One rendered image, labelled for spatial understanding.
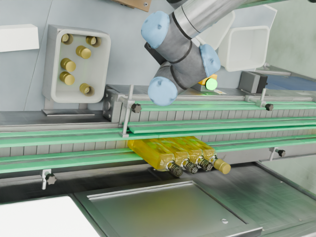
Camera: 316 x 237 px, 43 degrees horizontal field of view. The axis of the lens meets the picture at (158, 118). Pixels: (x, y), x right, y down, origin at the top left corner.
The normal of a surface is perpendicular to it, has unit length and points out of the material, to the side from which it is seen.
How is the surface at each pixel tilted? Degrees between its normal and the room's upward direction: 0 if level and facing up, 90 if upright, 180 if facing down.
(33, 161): 90
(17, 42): 0
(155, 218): 90
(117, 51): 0
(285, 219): 90
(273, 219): 90
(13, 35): 0
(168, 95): 46
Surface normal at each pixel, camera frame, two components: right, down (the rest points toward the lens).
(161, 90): -0.22, 0.47
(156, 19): -0.62, -0.46
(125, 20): 0.55, 0.34
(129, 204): 0.18, -0.94
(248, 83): -0.82, 0.02
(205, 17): -0.04, 0.61
